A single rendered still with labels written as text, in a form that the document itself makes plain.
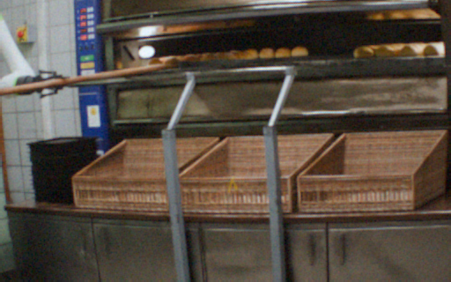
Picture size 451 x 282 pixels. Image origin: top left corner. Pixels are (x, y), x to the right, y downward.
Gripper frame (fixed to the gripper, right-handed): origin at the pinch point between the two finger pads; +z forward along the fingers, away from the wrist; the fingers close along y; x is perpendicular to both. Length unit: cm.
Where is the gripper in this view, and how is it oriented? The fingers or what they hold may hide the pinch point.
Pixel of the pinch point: (62, 82)
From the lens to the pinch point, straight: 462.5
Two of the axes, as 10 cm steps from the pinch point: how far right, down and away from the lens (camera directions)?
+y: 0.7, 9.9, 0.8
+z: 8.6, -0.2, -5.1
